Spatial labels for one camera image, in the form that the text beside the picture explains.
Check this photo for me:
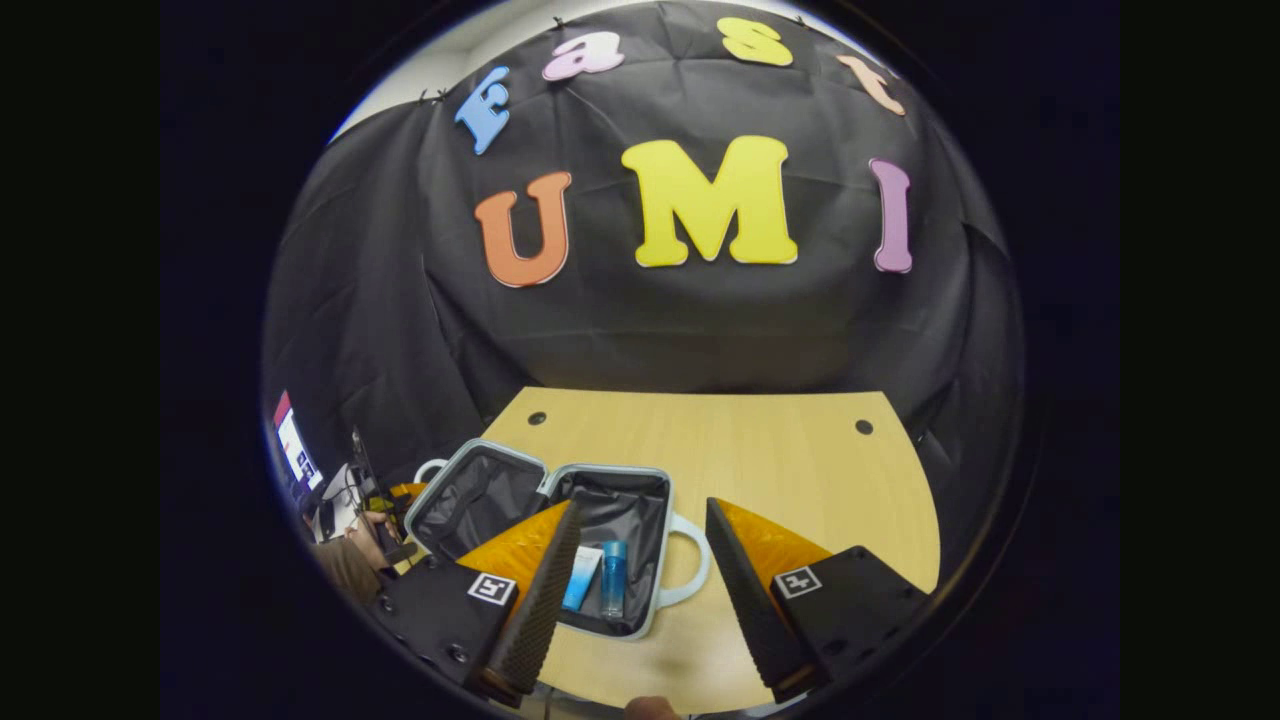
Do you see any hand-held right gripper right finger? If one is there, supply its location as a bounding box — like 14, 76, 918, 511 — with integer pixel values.
704, 497, 933, 704

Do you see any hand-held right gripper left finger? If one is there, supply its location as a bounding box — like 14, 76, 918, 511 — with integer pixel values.
372, 500, 584, 709

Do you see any silver blue sachet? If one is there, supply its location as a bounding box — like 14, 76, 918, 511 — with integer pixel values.
561, 545, 605, 612

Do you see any light blue suitcase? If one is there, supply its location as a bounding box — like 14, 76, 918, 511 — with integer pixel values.
405, 438, 713, 641

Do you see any small blue bottle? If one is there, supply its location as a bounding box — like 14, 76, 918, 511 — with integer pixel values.
600, 540, 629, 619

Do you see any monitor screen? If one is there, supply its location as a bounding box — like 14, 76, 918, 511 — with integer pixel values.
272, 390, 326, 501

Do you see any black backdrop cloth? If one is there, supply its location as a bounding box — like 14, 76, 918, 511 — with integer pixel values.
262, 0, 1026, 581

